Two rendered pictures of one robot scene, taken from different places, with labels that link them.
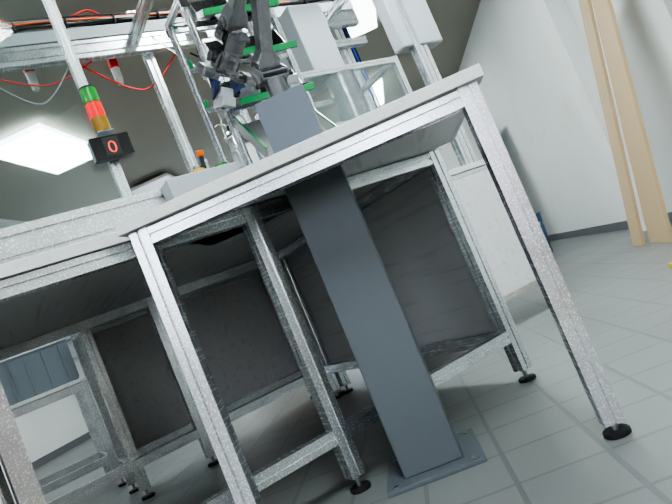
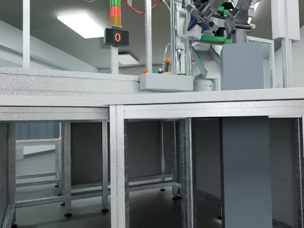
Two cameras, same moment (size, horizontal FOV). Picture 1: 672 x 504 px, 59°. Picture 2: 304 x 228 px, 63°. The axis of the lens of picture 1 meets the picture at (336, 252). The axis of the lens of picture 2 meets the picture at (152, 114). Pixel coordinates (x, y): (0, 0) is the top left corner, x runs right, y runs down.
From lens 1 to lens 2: 70 cm
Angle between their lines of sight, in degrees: 7
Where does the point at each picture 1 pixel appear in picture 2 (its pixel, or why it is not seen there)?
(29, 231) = (46, 76)
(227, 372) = not seen: hidden behind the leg
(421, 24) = (292, 28)
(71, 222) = (75, 79)
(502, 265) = not seen: hidden behind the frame
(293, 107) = (249, 55)
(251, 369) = (138, 166)
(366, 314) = (245, 216)
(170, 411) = (93, 172)
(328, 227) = (242, 147)
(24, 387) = (33, 133)
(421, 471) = not seen: outside the picture
